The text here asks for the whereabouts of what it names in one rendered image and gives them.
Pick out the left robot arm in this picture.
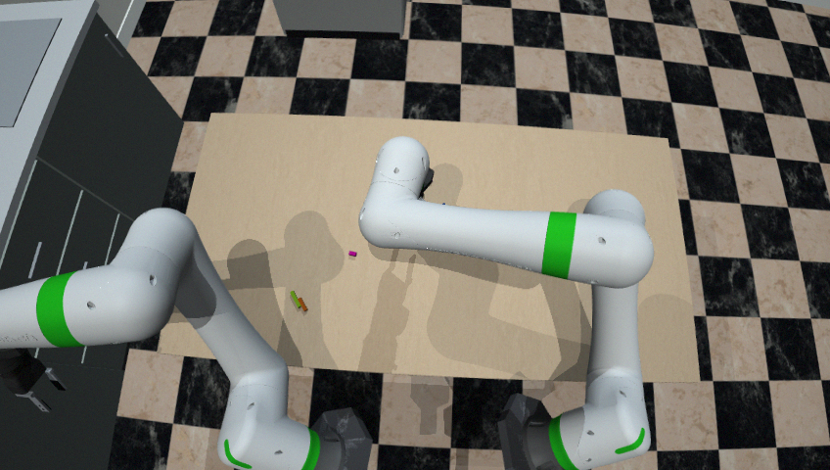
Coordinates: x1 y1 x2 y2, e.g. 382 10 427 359
0 208 346 470

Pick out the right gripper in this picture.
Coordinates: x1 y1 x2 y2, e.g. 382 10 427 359
418 168 434 201

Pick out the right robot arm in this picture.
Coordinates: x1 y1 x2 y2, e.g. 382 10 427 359
358 136 654 470

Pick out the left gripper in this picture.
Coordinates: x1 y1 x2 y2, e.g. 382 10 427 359
0 348 67 412

